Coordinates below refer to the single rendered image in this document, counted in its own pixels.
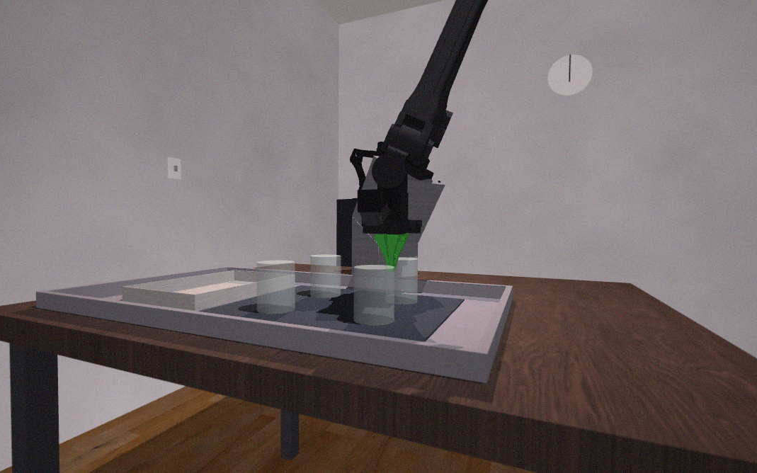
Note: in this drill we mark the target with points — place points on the clear glass jar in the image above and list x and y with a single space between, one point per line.
325 276
275 287
406 281
373 295

